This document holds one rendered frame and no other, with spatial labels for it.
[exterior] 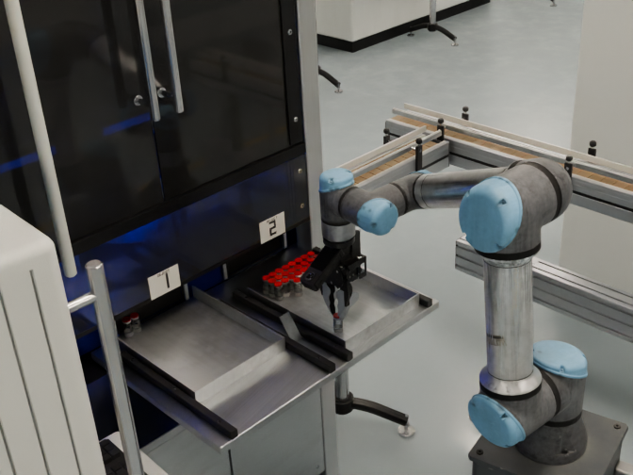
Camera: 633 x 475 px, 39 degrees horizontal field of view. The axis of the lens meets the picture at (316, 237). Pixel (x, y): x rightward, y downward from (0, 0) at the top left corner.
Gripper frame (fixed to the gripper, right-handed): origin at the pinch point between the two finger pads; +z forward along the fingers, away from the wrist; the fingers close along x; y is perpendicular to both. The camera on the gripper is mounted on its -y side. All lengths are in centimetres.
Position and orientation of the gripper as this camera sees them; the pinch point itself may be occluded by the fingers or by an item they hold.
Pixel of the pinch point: (335, 314)
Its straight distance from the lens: 205.7
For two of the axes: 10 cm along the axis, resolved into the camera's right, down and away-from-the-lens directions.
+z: 0.5, 8.7, 4.9
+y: 7.1, -3.8, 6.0
